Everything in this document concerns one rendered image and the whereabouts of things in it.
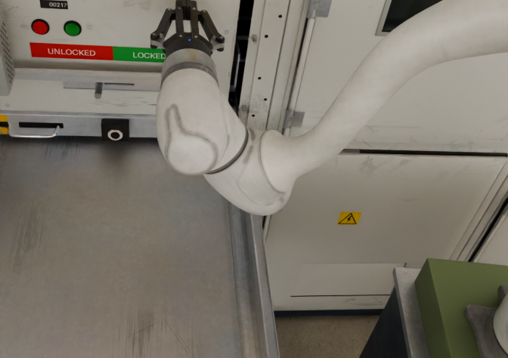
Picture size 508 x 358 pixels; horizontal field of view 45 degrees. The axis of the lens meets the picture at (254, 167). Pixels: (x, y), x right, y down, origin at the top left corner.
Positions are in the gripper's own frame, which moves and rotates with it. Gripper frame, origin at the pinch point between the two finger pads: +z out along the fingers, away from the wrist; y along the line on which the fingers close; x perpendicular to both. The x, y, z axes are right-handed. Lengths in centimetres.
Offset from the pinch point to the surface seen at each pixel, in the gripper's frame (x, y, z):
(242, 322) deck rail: -38, 11, -45
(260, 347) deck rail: -37, 13, -50
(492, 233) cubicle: -75, 96, 5
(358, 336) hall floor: -123, 64, -2
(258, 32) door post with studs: -10.2, 16.0, 7.5
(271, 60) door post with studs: -16.9, 19.5, 7.1
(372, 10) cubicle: -2.1, 38.1, 5.0
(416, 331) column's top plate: -48, 49, -42
